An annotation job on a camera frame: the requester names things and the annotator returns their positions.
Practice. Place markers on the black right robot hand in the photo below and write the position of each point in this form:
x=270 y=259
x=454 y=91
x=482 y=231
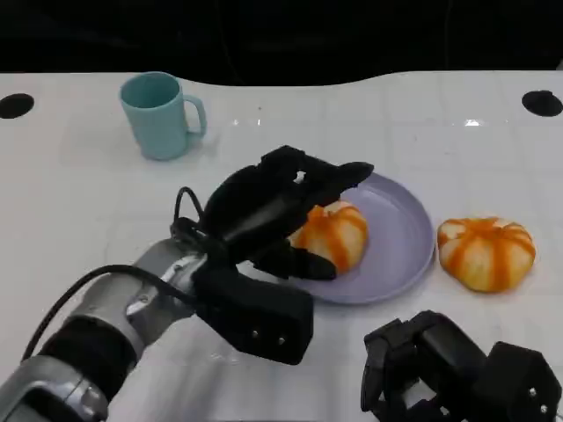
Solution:
x=440 y=351

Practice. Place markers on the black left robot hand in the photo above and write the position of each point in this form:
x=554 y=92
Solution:
x=259 y=198

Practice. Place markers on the orange white toy bread roll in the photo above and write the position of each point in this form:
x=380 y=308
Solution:
x=484 y=255
x=338 y=237

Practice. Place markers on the lilac plate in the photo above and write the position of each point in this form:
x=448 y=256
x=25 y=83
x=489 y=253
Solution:
x=396 y=246

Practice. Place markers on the pale green mug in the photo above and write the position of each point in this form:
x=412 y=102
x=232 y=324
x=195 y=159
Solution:
x=156 y=125

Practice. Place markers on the black table grommet hole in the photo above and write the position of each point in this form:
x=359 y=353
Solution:
x=542 y=103
x=15 y=105

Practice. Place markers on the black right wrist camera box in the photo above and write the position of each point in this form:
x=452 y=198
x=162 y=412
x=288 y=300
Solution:
x=519 y=382

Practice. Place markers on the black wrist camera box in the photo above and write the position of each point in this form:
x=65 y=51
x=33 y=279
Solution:
x=519 y=382
x=259 y=312

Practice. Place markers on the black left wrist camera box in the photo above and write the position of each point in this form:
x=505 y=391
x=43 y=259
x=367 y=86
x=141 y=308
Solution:
x=259 y=312

